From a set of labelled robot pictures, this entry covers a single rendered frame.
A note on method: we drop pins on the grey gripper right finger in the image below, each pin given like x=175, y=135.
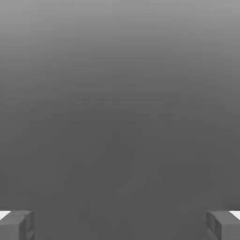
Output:
x=224, y=226

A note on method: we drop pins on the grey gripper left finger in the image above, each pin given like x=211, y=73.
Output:
x=16, y=226

